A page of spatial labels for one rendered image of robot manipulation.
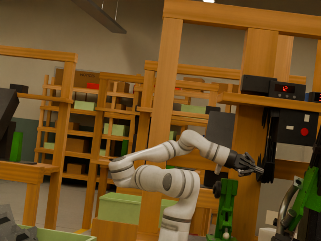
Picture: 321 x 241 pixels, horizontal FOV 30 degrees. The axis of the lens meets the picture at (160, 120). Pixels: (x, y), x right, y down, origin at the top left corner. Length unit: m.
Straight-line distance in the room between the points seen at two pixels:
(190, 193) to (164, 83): 0.91
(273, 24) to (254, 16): 0.09
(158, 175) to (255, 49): 1.00
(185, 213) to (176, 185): 0.10
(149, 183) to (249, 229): 0.86
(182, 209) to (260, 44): 1.10
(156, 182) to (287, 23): 1.15
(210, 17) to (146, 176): 0.99
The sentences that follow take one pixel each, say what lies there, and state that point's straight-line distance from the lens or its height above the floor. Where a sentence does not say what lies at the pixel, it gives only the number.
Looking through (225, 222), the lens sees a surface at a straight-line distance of 2.53.
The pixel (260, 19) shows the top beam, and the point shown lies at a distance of 2.78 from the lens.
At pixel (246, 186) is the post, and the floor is 1.14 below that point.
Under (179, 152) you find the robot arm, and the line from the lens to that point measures 2.40.
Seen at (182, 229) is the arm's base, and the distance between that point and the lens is 1.90.
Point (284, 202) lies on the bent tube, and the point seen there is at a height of 1.11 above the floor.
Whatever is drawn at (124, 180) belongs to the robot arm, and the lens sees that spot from 2.25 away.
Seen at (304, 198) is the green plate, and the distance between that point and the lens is 2.40.
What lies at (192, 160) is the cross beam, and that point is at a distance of 2.79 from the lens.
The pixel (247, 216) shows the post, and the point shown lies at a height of 1.00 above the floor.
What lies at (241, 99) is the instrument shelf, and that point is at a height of 1.51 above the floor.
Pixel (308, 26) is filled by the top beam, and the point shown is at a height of 1.89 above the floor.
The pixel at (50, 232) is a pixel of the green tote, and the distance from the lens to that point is 2.10.
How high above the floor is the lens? 1.34
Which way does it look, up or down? 1 degrees up
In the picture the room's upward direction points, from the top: 7 degrees clockwise
